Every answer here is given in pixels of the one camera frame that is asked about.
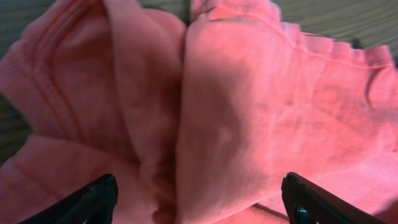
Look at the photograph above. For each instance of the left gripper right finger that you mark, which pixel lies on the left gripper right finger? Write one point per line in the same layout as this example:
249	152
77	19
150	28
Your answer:
306	202

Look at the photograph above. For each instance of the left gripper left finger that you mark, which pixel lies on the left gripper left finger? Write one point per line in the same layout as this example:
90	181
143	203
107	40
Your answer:
91	204

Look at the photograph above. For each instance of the red t-shirt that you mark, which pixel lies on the red t-shirt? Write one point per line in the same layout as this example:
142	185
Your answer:
199	123

